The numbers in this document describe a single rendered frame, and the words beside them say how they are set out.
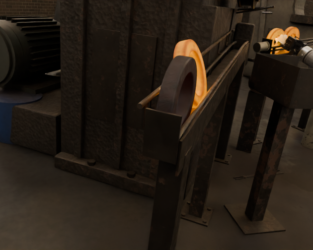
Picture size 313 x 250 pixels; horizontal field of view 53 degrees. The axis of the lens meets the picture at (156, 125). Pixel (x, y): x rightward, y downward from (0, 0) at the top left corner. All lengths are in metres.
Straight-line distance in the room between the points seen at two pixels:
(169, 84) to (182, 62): 0.06
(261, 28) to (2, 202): 3.73
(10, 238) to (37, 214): 0.15
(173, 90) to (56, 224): 0.91
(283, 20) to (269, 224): 3.25
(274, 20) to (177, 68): 3.84
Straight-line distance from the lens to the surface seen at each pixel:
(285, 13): 4.40
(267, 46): 2.11
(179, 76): 0.61
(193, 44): 0.89
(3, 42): 1.90
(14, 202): 1.51
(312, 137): 2.47
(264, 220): 1.54
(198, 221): 1.42
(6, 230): 1.37
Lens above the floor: 0.87
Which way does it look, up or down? 22 degrees down
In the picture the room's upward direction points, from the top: 7 degrees clockwise
